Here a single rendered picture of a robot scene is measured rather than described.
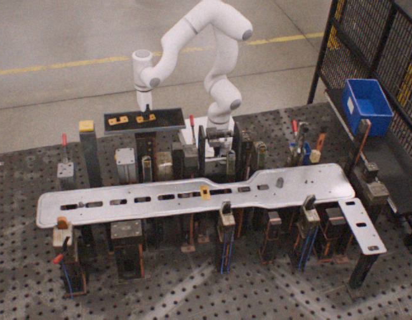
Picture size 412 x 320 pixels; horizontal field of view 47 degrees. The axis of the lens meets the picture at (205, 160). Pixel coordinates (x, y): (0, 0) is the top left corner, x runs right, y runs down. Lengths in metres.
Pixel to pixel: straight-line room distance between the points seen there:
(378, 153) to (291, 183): 0.48
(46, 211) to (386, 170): 1.53
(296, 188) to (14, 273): 1.30
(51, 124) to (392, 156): 2.71
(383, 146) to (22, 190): 1.82
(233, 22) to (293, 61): 2.89
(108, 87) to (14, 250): 2.36
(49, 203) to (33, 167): 0.64
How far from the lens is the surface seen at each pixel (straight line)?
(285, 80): 4.62
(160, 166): 2.09
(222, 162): 2.24
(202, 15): 2.01
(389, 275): 2.39
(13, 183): 2.66
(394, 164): 2.39
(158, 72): 1.94
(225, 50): 2.21
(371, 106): 2.69
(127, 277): 2.15
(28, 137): 4.01
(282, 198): 2.11
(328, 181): 2.24
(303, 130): 2.14
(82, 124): 2.20
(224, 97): 2.31
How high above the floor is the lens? 2.55
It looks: 44 degrees down
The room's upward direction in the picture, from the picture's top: 4 degrees clockwise
